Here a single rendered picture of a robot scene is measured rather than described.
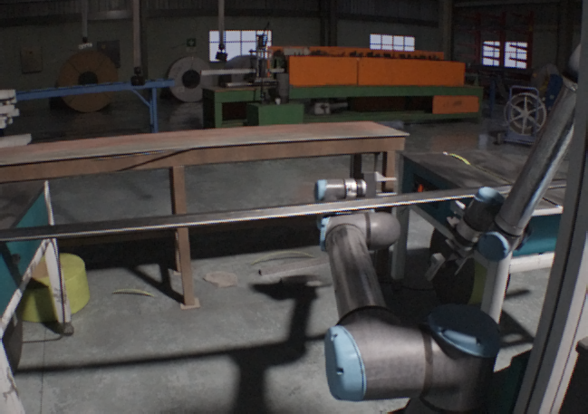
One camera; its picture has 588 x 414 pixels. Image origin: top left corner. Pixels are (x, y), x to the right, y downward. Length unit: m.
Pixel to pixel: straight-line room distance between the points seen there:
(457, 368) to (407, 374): 0.10
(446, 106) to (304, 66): 2.90
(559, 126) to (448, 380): 0.66
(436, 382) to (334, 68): 6.66
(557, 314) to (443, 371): 0.23
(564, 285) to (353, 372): 0.40
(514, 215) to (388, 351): 0.59
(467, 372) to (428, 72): 7.70
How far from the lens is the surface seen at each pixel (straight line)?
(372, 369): 0.87
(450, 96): 8.80
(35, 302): 2.42
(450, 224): 1.58
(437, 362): 0.90
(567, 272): 0.83
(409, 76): 8.15
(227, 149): 2.17
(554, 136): 1.23
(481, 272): 2.12
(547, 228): 1.78
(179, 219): 1.34
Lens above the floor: 1.20
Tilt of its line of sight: 17 degrees down
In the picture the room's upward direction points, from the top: straight up
